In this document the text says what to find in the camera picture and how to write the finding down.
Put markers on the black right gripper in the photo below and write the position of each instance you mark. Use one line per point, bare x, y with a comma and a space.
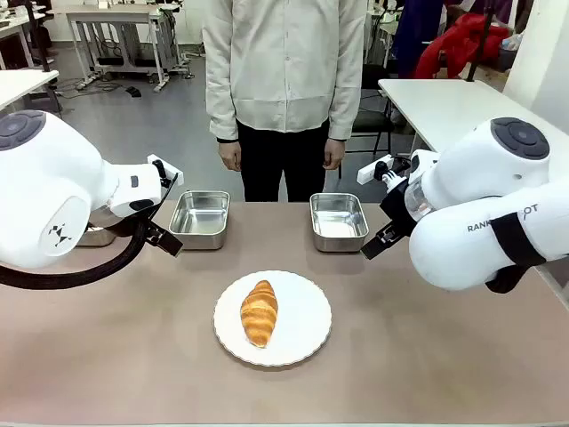
400, 209

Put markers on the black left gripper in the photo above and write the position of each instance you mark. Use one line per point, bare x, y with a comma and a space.
154, 231

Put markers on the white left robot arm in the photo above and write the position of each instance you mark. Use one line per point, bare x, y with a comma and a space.
53, 178

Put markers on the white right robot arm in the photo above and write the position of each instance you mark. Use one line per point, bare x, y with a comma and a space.
471, 178

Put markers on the steel rectangular container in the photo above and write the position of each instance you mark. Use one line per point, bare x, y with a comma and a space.
200, 220
95, 238
338, 222

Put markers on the person's left hand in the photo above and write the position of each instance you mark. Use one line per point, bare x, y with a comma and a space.
334, 155

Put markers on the person's right hand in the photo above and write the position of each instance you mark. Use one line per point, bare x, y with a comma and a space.
231, 155

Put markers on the white scalloped plate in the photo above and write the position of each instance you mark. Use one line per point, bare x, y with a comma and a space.
302, 320

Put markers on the golden croissant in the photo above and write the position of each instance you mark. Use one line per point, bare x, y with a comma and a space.
259, 313

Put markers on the black folding chair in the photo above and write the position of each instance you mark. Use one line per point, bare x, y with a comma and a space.
373, 115

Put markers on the large white side table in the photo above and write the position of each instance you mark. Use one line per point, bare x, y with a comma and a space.
440, 107

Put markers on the black floor power strip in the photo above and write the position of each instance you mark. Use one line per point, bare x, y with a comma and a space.
133, 91

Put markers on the person in cream shirt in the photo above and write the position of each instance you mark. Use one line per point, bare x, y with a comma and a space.
284, 66

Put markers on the small white side table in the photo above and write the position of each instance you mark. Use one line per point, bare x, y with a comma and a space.
22, 84

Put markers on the dark blue garment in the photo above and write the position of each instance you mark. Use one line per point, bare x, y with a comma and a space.
415, 31

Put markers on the red jacket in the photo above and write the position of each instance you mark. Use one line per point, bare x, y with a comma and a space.
462, 44

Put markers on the grey workbench desk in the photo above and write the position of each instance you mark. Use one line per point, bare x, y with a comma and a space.
120, 26

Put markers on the black stand pole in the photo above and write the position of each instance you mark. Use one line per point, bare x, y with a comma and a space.
481, 40
39, 35

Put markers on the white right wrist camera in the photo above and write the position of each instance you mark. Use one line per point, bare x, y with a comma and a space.
369, 171

